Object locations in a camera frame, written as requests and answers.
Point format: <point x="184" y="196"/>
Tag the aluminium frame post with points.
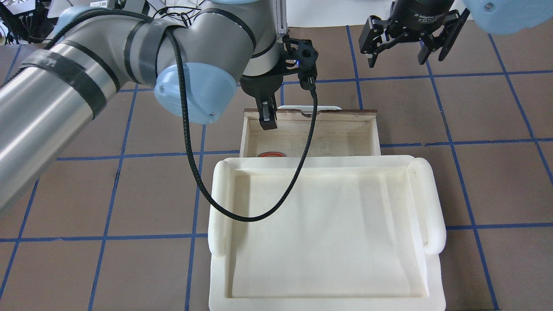
<point x="280" y="16"/>

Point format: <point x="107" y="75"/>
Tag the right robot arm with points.
<point x="504" y="16"/>

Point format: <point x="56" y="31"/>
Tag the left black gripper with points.
<point x="258" y="85"/>

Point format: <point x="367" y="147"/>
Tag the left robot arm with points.
<point x="194" y="71"/>

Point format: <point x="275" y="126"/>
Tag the cream plastic tray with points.
<point x="354" y="234"/>

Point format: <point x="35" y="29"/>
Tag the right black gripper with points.
<point x="418" y="13"/>

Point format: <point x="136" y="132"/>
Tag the grey orange scissors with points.
<point x="271" y="154"/>

